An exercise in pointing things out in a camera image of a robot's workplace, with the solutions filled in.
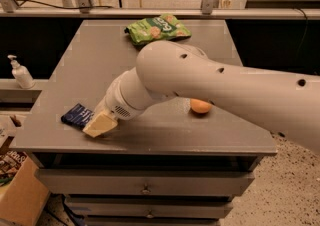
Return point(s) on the blue rxbar blueberry wrapper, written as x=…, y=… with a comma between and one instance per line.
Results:
x=77, y=117

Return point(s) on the cardboard box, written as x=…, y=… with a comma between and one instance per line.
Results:
x=22, y=195

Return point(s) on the green rice chip bag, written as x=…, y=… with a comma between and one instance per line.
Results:
x=163, y=27

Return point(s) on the top drawer knob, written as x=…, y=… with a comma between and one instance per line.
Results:
x=145, y=190

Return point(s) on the drawer knob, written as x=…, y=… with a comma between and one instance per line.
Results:
x=145, y=190
x=149, y=215

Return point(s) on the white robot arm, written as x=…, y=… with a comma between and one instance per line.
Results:
x=280, y=102

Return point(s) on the grey drawer cabinet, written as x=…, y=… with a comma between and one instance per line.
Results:
x=193, y=165

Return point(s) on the orange fruit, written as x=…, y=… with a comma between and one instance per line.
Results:
x=199, y=106

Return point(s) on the white pump dispenser bottle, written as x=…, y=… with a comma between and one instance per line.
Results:
x=21, y=73

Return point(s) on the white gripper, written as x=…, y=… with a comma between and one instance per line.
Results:
x=112, y=105

